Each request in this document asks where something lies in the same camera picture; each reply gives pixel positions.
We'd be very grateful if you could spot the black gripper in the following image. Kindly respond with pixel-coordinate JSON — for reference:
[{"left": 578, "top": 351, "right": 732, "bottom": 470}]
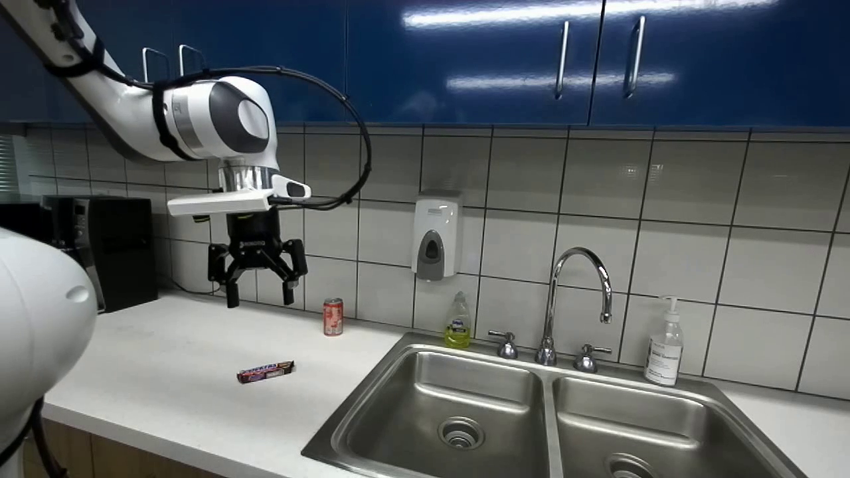
[{"left": 208, "top": 210, "right": 311, "bottom": 310}]

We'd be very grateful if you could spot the dark red marker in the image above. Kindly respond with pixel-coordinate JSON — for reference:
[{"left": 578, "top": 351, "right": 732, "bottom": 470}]
[{"left": 233, "top": 359, "right": 296, "bottom": 385}]

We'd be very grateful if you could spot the stainless steel double sink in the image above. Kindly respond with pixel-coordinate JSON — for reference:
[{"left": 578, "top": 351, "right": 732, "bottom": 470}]
[{"left": 299, "top": 328, "right": 808, "bottom": 478}]

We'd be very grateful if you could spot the red soda can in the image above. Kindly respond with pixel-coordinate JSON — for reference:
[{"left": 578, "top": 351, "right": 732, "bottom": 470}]
[{"left": 320, "top": 298, "right": 344, "bottom": 340}]

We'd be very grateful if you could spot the black countertop appliance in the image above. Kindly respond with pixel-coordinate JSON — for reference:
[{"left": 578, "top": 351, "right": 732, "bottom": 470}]
[{"left": 0, "top": 193, "right": 158, "bottom": 312}]

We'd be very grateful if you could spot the yellow dish soap bottle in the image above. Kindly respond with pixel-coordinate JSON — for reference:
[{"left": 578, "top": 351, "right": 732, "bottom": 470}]
[{"left": 441, "top": 289, "right": 474, "bottom": 351}]

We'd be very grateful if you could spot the wooden lower cabinet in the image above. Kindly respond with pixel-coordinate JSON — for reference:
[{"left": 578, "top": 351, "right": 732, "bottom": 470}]
[{"left": 20, "top": 417, "right": 222, "bottom": 478}]

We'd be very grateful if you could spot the blue glossy cabinet door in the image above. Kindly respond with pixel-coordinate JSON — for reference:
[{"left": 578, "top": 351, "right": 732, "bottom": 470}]
[
  {"left": 590, "top": 0, "right": 850, "bottom": 133},
  {"left": 347, "top": 0, "right": 605, "bottom": 131},
  {"left": 88, "top": 0, "right": 352, "bottom": 128},
  {"left": 0, "top": 20, "right": 172, "bottom": 128}
]

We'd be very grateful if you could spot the chrome gooseneck faucet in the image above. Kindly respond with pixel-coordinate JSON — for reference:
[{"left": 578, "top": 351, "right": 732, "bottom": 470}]
[{"left": 533, "top": 243, "right": 615, "bottom": 367}]

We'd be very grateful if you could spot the clear pump soap bottle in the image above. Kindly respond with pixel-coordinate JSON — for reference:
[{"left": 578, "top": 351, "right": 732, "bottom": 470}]
[{"left": 643, "top": 295, "right": 684, "bottom": 387}]

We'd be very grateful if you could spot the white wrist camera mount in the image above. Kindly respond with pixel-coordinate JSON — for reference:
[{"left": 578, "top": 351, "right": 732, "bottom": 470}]
[{"left": 165, "top": 173, "right": 314, "bottom": 218}]

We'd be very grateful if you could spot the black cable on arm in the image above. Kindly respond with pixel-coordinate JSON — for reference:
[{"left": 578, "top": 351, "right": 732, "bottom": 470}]
[{"left": 148, "top": 61, "right": 375, "bottom": 213}]

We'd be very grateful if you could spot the white wall soap dispenser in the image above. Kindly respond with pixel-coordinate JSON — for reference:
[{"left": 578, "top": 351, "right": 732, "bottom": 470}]
[{"left": 412, "top": 193, "right": 463, "bottom": 285}]

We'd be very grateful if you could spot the silver cabinet door handle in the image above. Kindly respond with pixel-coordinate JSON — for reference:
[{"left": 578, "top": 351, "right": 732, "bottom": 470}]
[
  {"left": 174, "top": 42, "right": 204, "bottom": 80},
  {"left": 623, "top": 12, "right": 650, "bottom": 103},
  {"left": 553, "top": 18, "right": 573, "bottom": 103},
  {"left": 138, "top": 44, "right": 165, "bottom": 87}
]

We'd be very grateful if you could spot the chrome faucet handle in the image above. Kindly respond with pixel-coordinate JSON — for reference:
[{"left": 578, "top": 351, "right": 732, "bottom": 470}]
[
  {"left": 570, "top": 342, "right": 613, "bottom": 373},
  {"left": 485, "top": 328, "right": 524, "bottom": 360}
]

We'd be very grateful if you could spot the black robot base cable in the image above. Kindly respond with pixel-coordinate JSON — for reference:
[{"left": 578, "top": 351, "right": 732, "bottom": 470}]
[{"left": 0, "top": 396, "right": 68, "bottom": 478}]

